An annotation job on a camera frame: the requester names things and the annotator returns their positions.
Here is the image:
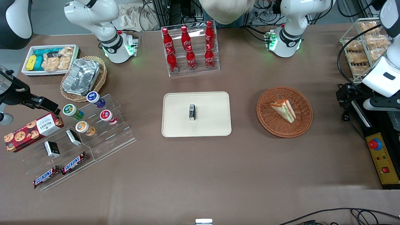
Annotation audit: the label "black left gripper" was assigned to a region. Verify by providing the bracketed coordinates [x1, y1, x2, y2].
[336, 83, 374, 101]

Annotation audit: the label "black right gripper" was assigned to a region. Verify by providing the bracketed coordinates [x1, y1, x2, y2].
[0, 71, 60, 115]

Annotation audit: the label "triangular sandwich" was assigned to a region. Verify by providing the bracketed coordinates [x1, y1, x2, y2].
[270, 99, 297, 123]

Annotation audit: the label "silver foil tray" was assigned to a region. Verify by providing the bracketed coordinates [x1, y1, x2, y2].
[62, 58, 101, 96]

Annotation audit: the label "oval tan wicker basket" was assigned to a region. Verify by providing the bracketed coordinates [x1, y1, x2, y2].
[60, 56, 108, 103]

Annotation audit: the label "round brown wicker basket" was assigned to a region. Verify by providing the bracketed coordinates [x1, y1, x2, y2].
[256, 86, 313, 138]

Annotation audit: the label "beige rectangular tray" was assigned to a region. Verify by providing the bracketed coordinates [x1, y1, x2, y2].
[162, 92, 232, 138]

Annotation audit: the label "green lid yogurt cup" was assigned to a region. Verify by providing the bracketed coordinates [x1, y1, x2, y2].
[62, 104, 84, 121]

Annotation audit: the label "cracker snack bag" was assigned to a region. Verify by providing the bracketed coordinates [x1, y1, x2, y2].
[58, 47, 74, 71]
[347, 52, 370, 64]
[345, 39, 363, 52]
[364, 34, 390, 48]
[42, 56, 60, 72]
[351, 65, 373, 76]
[370, 47, 389, 62]
[358, 20, 380, 34]

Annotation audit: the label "red Walkers cookie box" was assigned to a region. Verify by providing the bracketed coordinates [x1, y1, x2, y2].
[4, 112, 64, 153]

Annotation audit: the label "white plastic bin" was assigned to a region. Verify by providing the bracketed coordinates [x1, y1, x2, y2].
[21, 44, 80, 77]

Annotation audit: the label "small black white carton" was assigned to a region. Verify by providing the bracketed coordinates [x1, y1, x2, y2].
[66, 129, 83, 146]
[44, 141, 61, 158]

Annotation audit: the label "orange lid yogurt cup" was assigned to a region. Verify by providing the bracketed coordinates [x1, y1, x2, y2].
[75, 121, 96, 137]

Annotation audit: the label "yellow small box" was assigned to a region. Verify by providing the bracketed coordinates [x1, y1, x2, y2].
[26, 55, 38, 71]

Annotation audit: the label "blue lid yogurt cup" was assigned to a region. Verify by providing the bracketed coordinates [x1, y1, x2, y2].
[87, 91, 106, 108]

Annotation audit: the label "teal flat packet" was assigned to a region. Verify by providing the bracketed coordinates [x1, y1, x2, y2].
[34, 48, 60, 58]

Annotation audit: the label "steel pan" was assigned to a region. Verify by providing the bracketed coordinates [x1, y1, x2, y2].
[387, 111, 400, 132]

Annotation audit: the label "clear acrylic stepped stand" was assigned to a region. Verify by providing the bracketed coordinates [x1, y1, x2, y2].
[64, 94, 137, 162]
[22, 123, 96, 192]

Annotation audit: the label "red lid yogurt cup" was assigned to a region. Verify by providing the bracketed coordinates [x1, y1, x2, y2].
[100, 110, 118, 125]

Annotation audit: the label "Snickers chocolate bar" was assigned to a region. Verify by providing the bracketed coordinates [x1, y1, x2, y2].
[33, 165, 60, 189]
[61, 152, 88, 175]

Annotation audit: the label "yellow emergency stop control box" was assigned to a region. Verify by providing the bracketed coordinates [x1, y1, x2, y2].
[366, 133, 400, 190]

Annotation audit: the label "crumpled beige bag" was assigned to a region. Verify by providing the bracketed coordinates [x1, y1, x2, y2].
[119, 3, 160, 32]

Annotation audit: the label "red Coca-Cola bottle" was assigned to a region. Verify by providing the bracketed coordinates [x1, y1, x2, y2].
[162, 27, 175, 54]
[167, 48, 179, 73]
[186, 46, 197, 71]
[205, 44, 215, 69]
[205, 21, 215, 49]
[181, 26, 192, 50]

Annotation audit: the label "standing person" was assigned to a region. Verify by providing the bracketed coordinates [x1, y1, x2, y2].
[199, 0, 256, 25]

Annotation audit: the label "clear acrylic bottle rack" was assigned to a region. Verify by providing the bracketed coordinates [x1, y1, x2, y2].
[161, 20, 220, 77]

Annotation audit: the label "white wire shelf rack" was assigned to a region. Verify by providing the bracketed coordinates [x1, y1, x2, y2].
[340, 18, 393, 83]

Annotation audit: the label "black power cable with plug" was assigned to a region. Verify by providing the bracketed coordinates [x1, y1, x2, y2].
[339, 102, 367, 138]

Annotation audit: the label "black cable tangle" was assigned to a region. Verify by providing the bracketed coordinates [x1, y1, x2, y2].
[245, 0, 283, 27]

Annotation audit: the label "black cables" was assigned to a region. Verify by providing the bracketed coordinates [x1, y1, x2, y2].
[278, 207, 400, 225]

